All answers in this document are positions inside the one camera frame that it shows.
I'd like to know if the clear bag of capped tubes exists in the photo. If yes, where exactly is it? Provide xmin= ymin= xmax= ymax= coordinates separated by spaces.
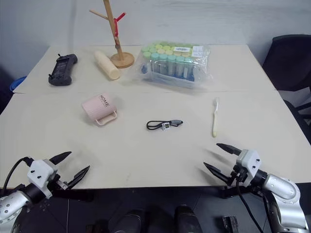
xmin=130 ymin=39 xmax=215 ymax=92

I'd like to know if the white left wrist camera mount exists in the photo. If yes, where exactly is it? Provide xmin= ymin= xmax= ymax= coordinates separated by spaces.
xmin=27 ymin=159 xmax=59 ymax=192

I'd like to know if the black office chair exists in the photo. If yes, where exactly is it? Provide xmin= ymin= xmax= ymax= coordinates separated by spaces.
xmin=261 ymin=34 xmax=311 ymax=144

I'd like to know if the wooden tree-shaped rack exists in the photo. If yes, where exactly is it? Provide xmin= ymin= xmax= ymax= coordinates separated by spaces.
xmin=88 ymin=0 xmax=135 ymax=68

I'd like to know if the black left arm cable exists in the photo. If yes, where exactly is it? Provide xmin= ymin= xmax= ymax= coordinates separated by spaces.
xmin=0 ymin=157 xmax=35 ymax=193

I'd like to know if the black looped strap with tag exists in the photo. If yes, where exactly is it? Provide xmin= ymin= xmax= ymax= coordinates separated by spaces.
xmin=146 ymin=119 xmax=184 ymax=132

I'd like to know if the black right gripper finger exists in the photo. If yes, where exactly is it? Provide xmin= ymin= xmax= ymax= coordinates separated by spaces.
xmin=203 ymin=162 xmax=232 ymax=187
xmin=216 ymin=143 xmax=242 ymax=157

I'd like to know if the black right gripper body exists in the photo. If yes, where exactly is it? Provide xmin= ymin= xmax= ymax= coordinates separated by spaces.
xmin=227 ymin=164 xmax=249 ymax=188

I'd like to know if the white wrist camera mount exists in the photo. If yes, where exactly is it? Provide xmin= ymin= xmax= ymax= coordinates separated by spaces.
xmin=27 ymin=159 xmax=59 ymax=192
xmin=236 ymin=149 xmax=262 ymax=188

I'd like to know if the dark rounded shape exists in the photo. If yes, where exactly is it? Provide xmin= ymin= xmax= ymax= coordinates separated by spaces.
xmin=173 ymin=204 xmax=203 ymax=233
xmin=114 ymin=208 xmax=147 ymax=233

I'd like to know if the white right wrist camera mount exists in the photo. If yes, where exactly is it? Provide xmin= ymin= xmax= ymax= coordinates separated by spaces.
xmin=236 ymin=149 xmax=262 ymax=188

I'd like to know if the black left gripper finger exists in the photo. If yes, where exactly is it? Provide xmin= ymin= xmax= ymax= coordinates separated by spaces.
xmin=65 ymin=165 xmax=91 ymax=190
xmin=49 ymin=151 xmax=72 ymax=166

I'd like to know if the cream cylindrical case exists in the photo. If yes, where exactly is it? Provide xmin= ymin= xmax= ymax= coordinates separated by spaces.
xmin=94 ymin=50 xmax=121 ymax=81

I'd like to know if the pink HOME cup with handle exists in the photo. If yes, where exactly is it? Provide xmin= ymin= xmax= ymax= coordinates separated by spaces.
xmin=81 ymin=93 xmax=119 ymax=127

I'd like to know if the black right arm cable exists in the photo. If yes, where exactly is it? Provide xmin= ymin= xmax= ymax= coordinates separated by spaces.
xmin=235 ymin=179 xmax=266 ymax=233

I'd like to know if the black handheld controller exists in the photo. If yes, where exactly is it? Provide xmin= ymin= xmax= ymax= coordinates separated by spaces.
xmin=48 ymin=53 xmax=79 ymax=86

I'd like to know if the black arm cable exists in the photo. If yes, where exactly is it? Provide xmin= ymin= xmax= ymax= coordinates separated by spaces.
xmin=0 ymin=157 xmax=35 ymax=193
xmin=235 ymin=179 xmax=266 ymax=233

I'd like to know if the blue round object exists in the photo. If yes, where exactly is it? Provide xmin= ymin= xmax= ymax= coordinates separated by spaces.
xmin=10 ymin=75 xmax=27 ymax=92

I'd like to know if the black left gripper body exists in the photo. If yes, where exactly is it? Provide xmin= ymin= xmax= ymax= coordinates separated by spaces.
xmin=46 ymin=173 xmax=71 ymax=195

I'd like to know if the small black ribbed block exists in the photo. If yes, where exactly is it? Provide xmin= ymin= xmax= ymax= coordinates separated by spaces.
xmin=221 ymin=215 xmax=238 ymax=233

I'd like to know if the cream white toothbrush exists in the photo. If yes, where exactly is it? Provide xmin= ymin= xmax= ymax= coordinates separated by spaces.
xmin=211 ymin=97 xmax=221 ymax=138

